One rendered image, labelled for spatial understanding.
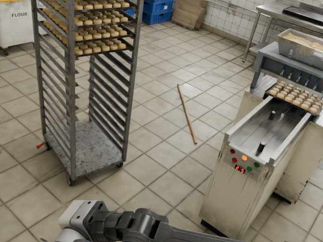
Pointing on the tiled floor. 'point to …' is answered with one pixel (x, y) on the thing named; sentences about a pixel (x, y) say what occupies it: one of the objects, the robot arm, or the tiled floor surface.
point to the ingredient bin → (15, 23)
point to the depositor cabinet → (306, 160)
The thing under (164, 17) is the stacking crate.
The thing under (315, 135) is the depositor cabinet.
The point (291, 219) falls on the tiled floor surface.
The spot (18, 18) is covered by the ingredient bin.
